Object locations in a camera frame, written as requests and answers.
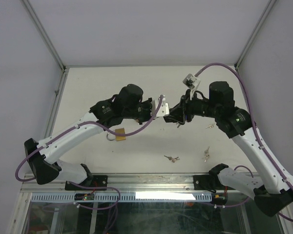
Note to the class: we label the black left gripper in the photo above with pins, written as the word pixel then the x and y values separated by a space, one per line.
pixel 148 103

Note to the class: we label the aluminium frame post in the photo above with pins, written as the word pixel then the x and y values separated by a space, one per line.
pixel 43 34
pixel 255 32

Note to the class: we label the aluminium frame post left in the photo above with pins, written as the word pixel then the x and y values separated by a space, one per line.
pixel 43 34

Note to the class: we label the aluminium frame post right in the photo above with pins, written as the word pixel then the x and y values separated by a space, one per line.
pixel 255 32

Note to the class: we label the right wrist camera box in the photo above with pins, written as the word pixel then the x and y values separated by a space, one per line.
pixel 192 82

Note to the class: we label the silver key pair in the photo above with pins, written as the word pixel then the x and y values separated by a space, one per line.
pixel 206 155

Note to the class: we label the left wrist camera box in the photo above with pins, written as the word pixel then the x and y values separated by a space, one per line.
pixel 160 107

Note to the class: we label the large brass padlock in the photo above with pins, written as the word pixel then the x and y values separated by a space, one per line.
pixel 116 135

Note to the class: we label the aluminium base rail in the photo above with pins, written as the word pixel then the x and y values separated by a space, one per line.
pixel 176 182

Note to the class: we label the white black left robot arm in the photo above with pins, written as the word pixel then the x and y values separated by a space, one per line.
pixel 43 156

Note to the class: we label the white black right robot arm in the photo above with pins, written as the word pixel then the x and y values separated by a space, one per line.
pixel 273 191

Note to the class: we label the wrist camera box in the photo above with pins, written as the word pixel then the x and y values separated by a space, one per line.
pixel 192 82
pixel 160 107

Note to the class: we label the slotted cable duct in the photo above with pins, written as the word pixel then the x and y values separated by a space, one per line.
pixel 122 197

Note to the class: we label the small silver key bunch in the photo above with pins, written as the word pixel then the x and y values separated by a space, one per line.
pixel 172 159

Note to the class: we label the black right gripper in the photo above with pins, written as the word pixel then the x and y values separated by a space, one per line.
pixel 182 112

